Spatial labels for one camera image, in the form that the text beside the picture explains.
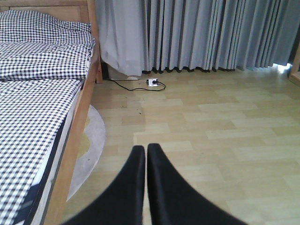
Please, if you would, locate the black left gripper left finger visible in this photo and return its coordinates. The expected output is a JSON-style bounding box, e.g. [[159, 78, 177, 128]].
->
[[64, 145, 145, 225]]

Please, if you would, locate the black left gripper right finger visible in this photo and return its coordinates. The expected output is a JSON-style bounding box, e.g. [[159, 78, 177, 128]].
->
[[147, 143, 244, 225]]

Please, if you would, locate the grey round rug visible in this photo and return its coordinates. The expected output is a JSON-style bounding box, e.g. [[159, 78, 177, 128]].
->
[[67, 105, 106, 200]]

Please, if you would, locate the floor power outlet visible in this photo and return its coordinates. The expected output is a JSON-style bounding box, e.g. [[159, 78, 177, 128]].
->
[[146, 78, 159, 87]]

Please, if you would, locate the checkered bedding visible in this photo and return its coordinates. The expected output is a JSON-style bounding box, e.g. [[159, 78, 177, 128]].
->
[[0, 10, 96, 225]]

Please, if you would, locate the grey curtain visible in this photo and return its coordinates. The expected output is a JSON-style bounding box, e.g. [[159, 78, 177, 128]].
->
[[96, 0, 300, 76]]

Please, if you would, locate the black power cord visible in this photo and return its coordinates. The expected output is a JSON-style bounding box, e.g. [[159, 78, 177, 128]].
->
[[103, 78, 166, 91]]

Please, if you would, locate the wooden bed frame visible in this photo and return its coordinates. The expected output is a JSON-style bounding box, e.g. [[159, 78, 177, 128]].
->
[[0, 0, 103, 225]]

